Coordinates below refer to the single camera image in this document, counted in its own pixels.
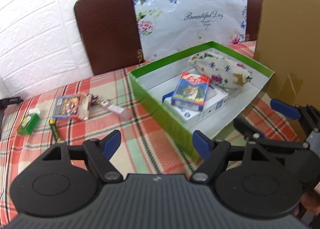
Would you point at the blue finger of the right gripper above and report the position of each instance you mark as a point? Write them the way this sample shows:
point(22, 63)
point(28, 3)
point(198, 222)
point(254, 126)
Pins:
point(285, 109)

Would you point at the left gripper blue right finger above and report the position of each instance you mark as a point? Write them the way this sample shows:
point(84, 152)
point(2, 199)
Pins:
point(202, 144)

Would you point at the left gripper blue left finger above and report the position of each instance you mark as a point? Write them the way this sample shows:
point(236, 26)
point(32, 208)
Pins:
point(110, 144)

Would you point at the pink keychain drive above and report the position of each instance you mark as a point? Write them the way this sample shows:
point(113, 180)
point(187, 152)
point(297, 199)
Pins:
point(106, 104)

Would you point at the red blue card pack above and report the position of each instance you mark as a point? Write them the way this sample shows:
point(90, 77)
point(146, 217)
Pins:
point(191, 91)

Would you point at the purple card box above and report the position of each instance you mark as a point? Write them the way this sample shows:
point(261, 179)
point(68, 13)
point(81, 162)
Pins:
point(67, 106)

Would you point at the green yellow battery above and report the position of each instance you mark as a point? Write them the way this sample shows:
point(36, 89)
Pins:
point(52, 124)

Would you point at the floral fabric pouch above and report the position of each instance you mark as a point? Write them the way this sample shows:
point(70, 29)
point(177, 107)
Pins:
point(220, 70)

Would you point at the green small bottle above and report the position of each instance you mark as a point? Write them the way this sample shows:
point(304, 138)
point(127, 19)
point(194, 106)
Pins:
point(29, 122)

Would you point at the person's right hand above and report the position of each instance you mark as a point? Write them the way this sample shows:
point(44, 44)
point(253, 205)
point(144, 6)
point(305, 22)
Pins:
point(308, 209)

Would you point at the plaid red bed sheet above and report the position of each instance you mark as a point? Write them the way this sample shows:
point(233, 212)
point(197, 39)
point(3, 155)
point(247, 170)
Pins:
point(145, 146)

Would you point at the green storage box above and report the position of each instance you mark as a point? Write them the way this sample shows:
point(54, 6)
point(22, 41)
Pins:
point(154, 84)

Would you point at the brown cardboard box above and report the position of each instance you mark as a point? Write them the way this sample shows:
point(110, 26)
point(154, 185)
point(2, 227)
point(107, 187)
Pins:
point(288, 44)

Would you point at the dark brown headboard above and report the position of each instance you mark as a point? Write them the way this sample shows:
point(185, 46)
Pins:
point(109, 32)

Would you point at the floral white pillow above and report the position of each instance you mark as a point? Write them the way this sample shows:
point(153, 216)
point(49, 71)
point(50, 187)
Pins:
point(166, 27)

